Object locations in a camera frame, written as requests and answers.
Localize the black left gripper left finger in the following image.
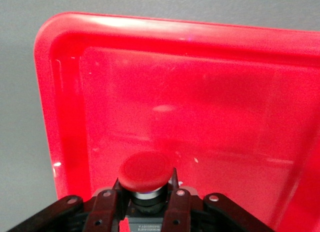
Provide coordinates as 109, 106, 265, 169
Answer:
7, 178, 131, 232

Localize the red push button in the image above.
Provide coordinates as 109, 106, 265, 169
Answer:
118, 151, 176, 232

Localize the red plastic tray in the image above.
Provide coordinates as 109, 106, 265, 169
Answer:
33, 11, 320, 232

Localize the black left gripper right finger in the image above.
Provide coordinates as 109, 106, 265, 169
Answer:
161, 167, 276, 232

